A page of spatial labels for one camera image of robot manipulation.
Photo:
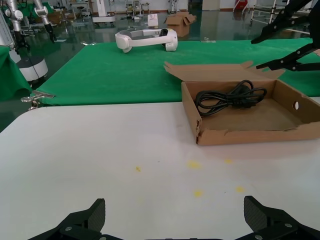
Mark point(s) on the open cardboard carton on floor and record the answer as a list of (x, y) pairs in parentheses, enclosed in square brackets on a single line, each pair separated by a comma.
[(178, 25)]

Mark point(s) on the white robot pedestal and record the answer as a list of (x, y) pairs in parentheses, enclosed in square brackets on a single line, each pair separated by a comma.
[(103, 17)]

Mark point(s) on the white paper shopping bag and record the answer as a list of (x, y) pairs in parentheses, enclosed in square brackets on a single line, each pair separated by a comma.
[(153, 20)]

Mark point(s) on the white robot stand column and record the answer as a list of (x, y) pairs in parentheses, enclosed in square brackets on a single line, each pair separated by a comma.
[(5, 32)]

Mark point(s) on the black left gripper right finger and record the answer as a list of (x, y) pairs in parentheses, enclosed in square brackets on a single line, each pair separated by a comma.
[(257, 217)]

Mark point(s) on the green cloth side table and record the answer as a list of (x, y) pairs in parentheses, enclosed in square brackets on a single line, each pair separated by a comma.
[(10, 80)]

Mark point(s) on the open brown cardboard box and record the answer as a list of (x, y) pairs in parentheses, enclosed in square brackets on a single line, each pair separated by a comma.
[(250, 137)]

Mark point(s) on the white VR headset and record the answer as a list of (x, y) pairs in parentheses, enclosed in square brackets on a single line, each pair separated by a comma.
[(122, 40)]

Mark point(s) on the metal table clamp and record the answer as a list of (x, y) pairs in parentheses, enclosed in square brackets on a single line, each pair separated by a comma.
[(208, 40), (88, 43), (37, 94)]

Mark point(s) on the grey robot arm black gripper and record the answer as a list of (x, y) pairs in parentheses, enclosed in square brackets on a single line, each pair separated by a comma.
[(43, 15), (16, 25)]

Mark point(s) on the red sign board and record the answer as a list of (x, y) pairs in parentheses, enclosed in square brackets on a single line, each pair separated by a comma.
[(241, 5)]

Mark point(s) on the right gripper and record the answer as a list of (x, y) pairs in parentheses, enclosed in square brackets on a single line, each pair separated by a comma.
[(315, 30)]

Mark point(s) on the metal pipe rack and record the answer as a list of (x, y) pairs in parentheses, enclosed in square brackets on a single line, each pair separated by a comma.
[(265, 10)]

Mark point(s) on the green covered background tables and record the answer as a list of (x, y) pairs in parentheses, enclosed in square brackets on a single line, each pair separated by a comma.
[(48, 6)]

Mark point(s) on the green table cloth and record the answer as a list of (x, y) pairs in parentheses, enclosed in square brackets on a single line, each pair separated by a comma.
[(112, 75)]

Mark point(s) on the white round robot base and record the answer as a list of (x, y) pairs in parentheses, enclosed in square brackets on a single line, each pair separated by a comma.
[(32, 68)]

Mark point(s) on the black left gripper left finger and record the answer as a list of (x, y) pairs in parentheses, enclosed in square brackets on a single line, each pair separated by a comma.
[(85, 220)]

